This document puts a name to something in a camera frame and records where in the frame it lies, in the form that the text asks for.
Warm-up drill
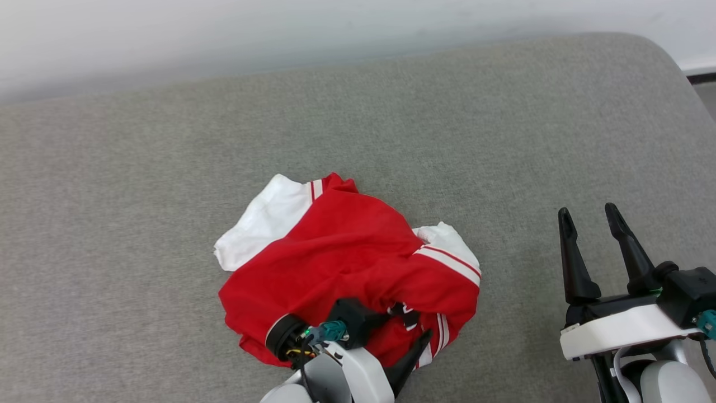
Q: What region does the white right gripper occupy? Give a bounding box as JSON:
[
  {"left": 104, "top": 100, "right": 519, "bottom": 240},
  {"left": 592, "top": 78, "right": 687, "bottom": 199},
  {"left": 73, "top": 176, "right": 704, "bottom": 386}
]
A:
[{"left": 558, "top": 203, "right": 701, "bottom": 362}]

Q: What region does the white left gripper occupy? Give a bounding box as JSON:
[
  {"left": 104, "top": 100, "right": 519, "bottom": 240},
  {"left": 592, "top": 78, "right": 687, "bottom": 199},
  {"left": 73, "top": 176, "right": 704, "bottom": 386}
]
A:
[{"left": 302, "top": 330, "right": 433, "bottom": 403}]

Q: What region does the white right arm cable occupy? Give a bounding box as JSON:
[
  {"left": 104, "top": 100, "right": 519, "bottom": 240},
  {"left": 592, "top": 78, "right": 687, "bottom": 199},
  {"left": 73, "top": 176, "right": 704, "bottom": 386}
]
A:
[{"left": 612, "top": 346, "right": 644, "bottom": 403}]

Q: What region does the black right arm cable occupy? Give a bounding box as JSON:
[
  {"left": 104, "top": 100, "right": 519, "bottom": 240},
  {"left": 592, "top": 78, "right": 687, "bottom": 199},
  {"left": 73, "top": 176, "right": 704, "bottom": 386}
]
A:
[{"left": 698, "top": 335, "right": 716, "bottom": 381}]

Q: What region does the red white basketball jersey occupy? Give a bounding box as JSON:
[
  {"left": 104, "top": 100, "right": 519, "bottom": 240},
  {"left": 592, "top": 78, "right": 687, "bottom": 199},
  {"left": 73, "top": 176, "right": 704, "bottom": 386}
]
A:
[{"left": 214, "top": 172, "right": 482, "bottom": 370}]

